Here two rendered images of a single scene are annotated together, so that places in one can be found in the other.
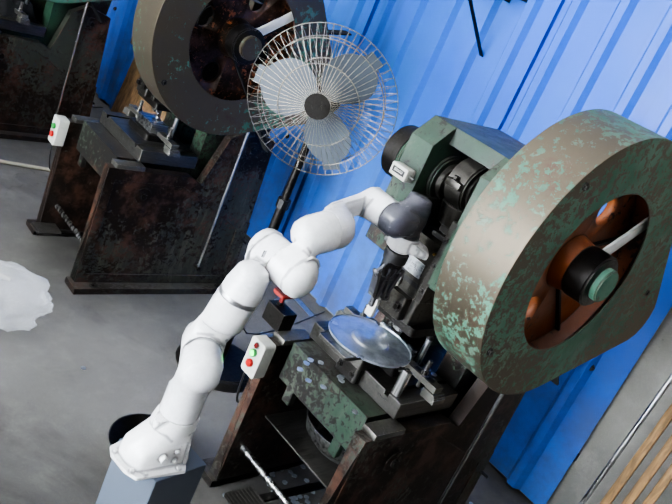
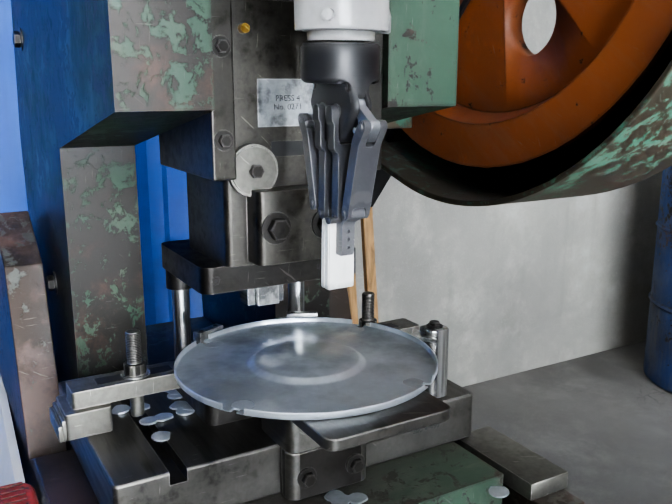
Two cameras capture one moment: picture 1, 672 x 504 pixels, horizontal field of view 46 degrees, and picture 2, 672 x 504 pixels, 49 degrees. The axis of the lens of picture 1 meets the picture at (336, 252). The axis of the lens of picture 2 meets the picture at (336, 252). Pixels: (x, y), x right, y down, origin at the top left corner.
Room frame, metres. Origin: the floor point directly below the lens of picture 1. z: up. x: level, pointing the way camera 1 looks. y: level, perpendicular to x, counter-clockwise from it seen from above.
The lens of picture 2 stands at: (2.00, 0.50, 1.08)
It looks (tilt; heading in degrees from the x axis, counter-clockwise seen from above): 13 degrees down; 290
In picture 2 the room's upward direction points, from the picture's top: straight up
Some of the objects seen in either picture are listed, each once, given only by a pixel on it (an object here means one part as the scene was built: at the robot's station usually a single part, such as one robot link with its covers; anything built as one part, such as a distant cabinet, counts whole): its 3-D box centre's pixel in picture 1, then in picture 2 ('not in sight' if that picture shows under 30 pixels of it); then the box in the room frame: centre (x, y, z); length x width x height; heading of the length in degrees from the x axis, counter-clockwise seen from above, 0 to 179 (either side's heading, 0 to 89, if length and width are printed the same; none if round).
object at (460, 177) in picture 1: (458, 210); not in sight; (2.39, -0.30, 1.27); 0.21 x 0.12 x 0.34; 140
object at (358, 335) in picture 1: (370, 340); (306, 360); (2.29, -0.22, 0.78); 0.29 x 0.29 x 0.01
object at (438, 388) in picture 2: (402, 381); (433, 358); (2.18, -0.35, 0.75); 0.03 x 0.03 x 0.10; 50
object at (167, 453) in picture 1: (159, 435); not in sight; (1.76, 0.24, 0.52); 0.22 x 0.19 x 0.14; 147
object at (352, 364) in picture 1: (352, 358); (328, 432); (2.25, -0.19, 0.72); 0.25 x 0.14 x 0.14; 140
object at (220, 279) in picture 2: (406, 318); (257, 267); (2.39, -0.30, 0.86); 0.20 x 0.16 x 0.05; 50
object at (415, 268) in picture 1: (419, 273); (270, 126); (2.36, -0.27, 1.04); 0.17 x 0.15 x 0.30; 140
